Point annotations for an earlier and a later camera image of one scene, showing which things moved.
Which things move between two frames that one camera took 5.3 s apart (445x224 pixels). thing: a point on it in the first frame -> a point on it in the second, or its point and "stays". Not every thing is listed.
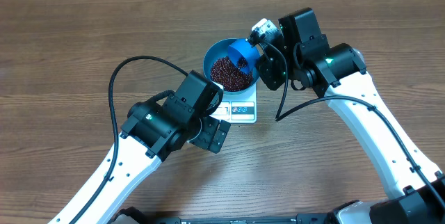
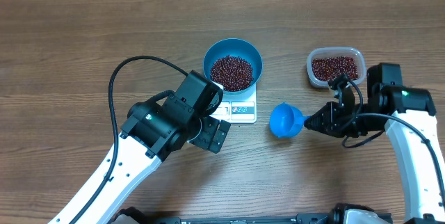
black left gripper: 206,141 stays
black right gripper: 269,69 -> 334,128
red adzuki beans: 224,71 stays
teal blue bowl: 231,63 stays
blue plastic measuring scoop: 243,55 -> 286,120
